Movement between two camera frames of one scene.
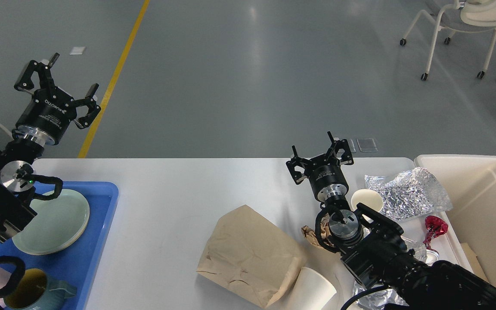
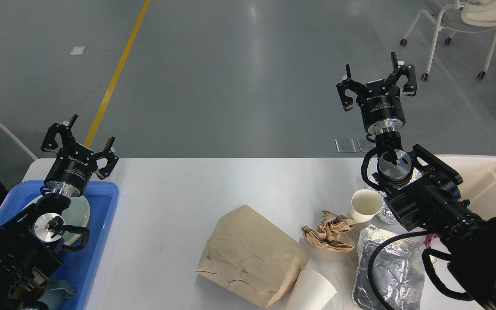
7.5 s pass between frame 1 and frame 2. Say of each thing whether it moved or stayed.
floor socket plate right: stayed
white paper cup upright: stayed
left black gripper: moved
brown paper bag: stayed
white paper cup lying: stayed
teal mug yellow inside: stayed
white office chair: stayed
